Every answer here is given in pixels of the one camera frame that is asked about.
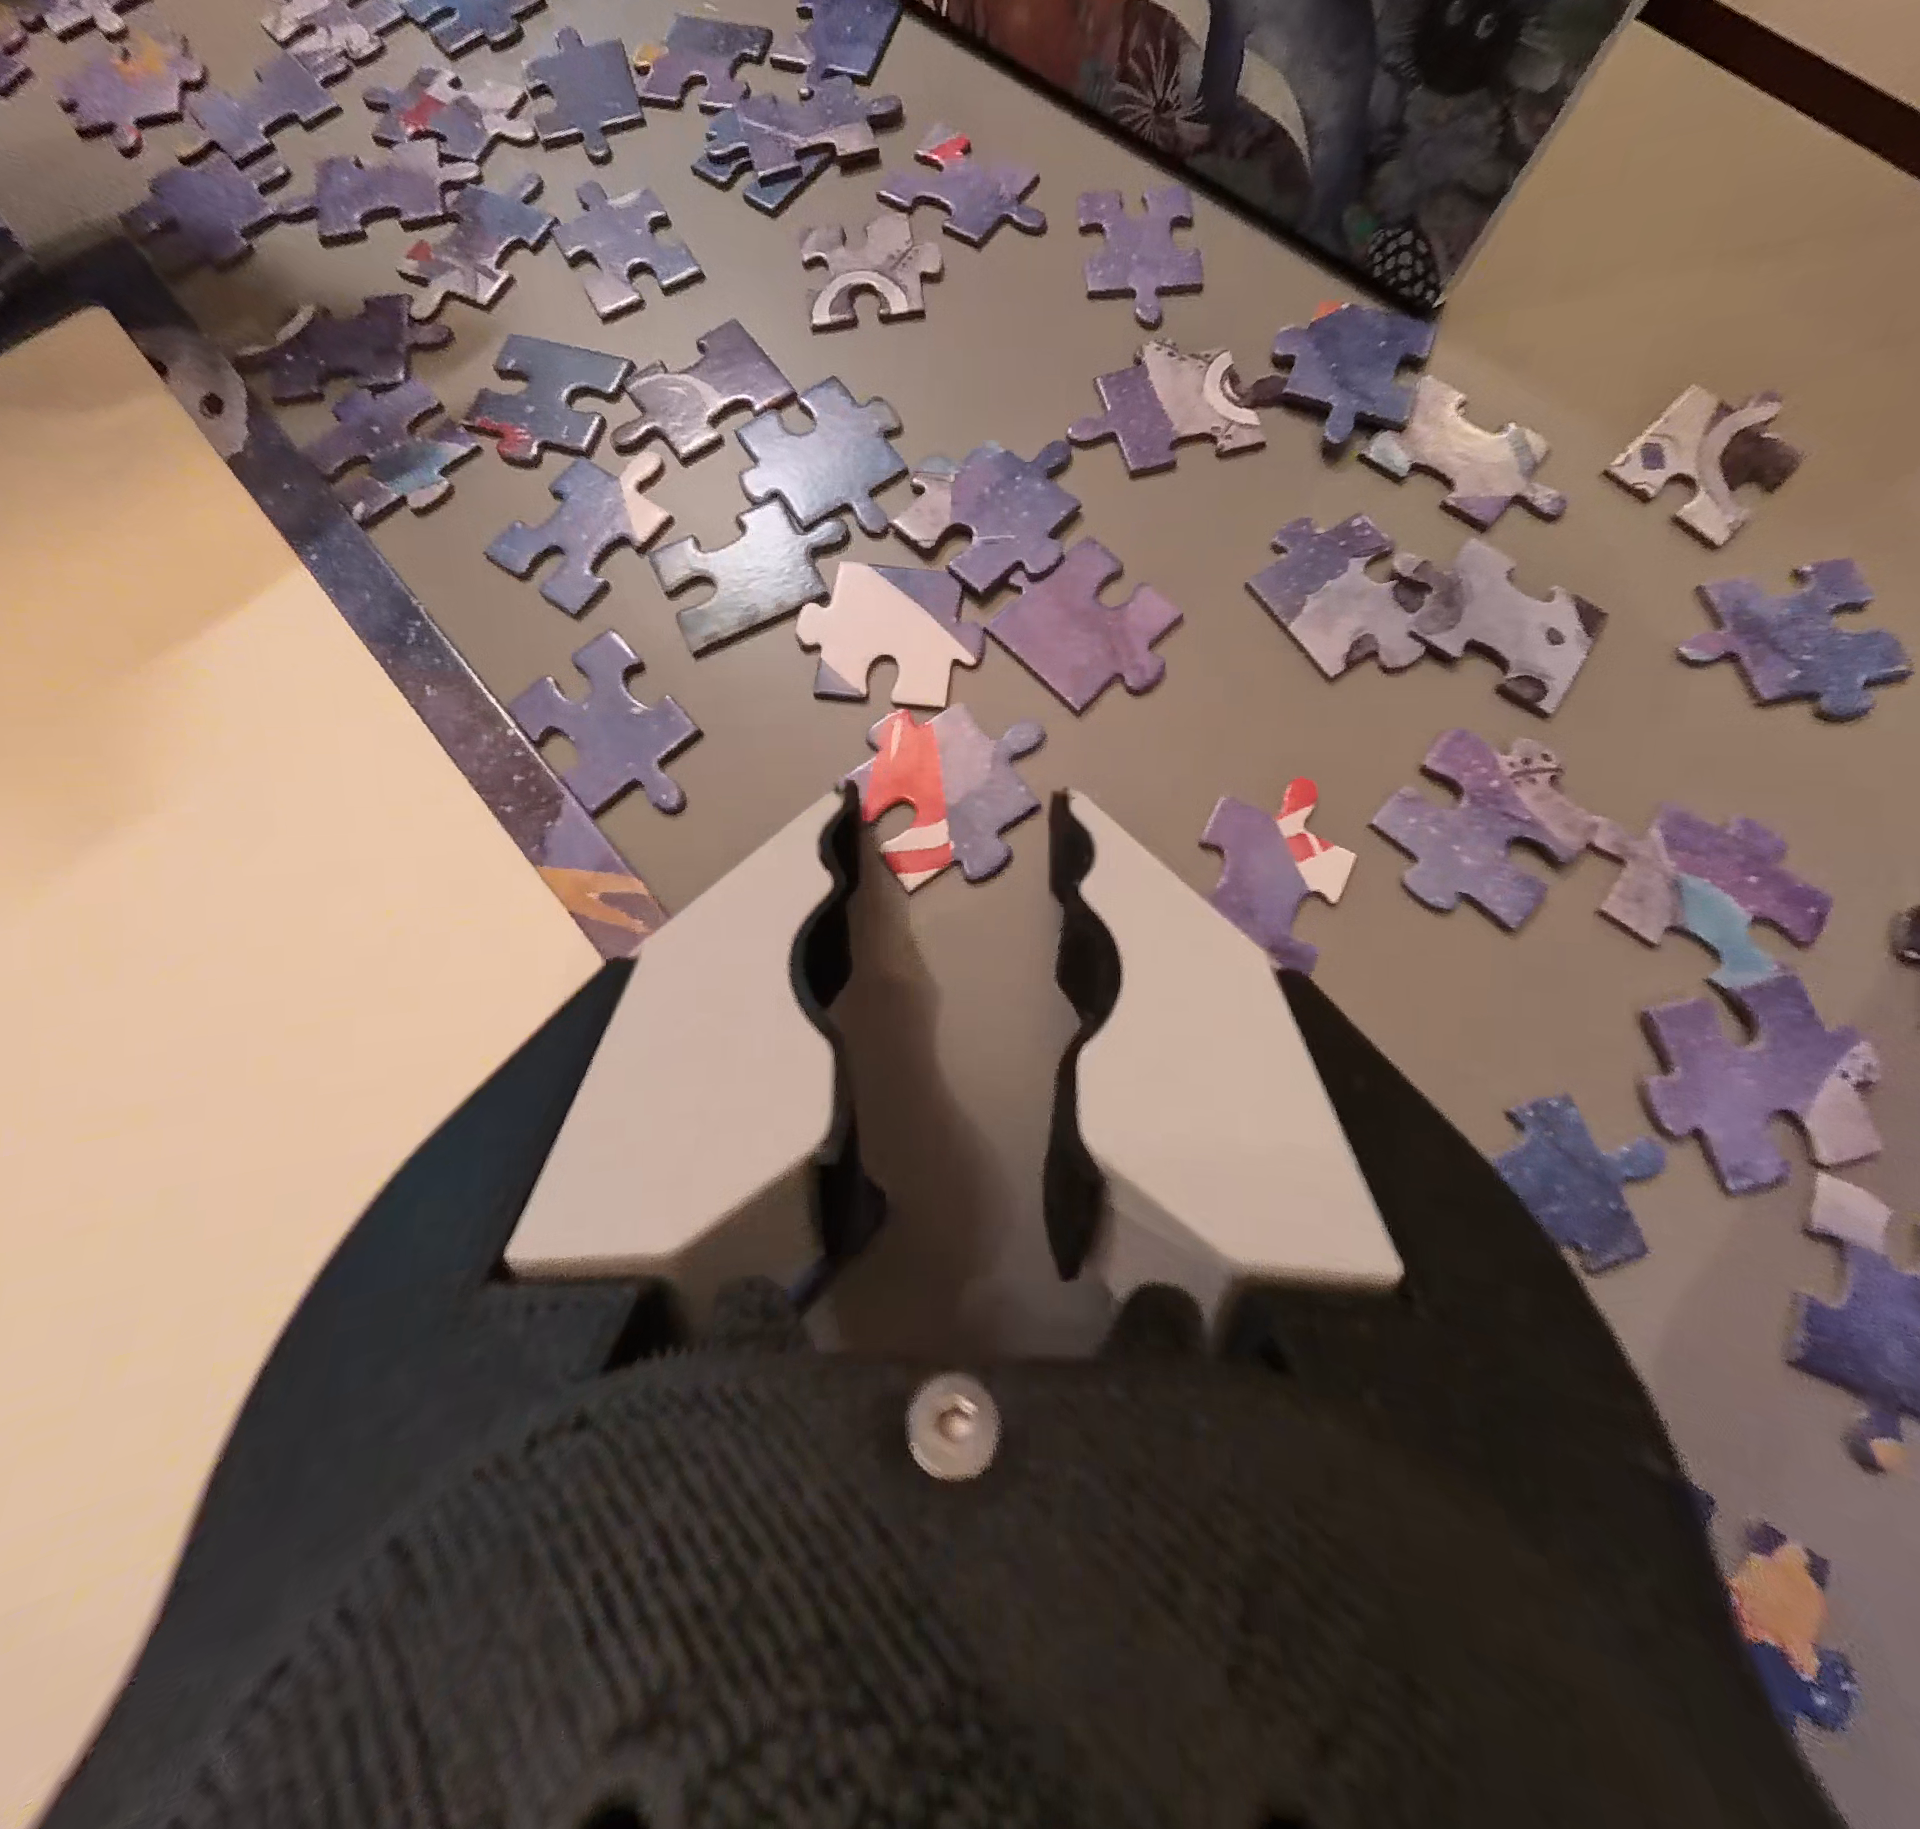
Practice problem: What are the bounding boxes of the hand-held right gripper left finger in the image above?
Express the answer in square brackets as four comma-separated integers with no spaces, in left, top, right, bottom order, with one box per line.
[502,786,892,1314]

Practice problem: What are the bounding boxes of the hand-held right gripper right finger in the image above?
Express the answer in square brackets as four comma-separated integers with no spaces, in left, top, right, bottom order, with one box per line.
[1039,790,1409,1322]

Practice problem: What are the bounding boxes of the red striped puzzle piece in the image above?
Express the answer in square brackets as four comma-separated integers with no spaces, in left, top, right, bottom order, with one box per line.
[841,706,1047,893]

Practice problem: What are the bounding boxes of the purple puzzle pieces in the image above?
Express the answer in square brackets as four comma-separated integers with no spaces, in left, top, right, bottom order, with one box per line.
[0,0,1920,1732]

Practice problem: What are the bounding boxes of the white blue rocket puzzle piece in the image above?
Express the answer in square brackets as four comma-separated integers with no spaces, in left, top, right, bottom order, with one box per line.
[797,564,985,713]

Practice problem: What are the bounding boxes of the white puzzle frame blue border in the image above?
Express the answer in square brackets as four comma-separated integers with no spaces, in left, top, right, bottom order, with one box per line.
[0,245,668,1829]

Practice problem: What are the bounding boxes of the four-picture animal picture board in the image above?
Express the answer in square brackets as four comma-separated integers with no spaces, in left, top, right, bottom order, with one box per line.
[765,0,1729,318]

